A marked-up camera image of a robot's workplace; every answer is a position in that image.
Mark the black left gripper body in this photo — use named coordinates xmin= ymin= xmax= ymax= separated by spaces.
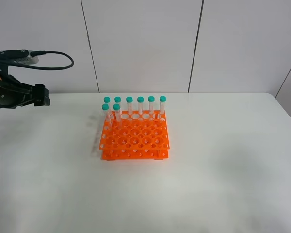
xmin=0 ymin=71 xmax=35 ymax=109

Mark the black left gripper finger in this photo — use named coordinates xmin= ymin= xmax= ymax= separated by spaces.
xmin=33 ymin=84 xmax=50 ymax=106

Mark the green-capped test tube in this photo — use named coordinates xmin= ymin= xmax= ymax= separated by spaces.
xmin=113 ymin=103 xmax=122 ymax=129

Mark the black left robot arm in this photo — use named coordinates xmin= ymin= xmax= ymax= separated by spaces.
xmin=0 ymin=71 xmax=50 ymax=109

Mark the test tube second row left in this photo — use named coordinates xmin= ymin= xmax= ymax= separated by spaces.
xmin=102 ymin=103 xmax=112 ymax=129

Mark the orange test tube rack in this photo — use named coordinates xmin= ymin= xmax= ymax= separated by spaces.
xmin=99 ymin=110 xmax=170 ymax=160

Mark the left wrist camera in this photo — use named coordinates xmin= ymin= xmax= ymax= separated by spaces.
xmin=0 ymin=50 xmax=39 ymax=65

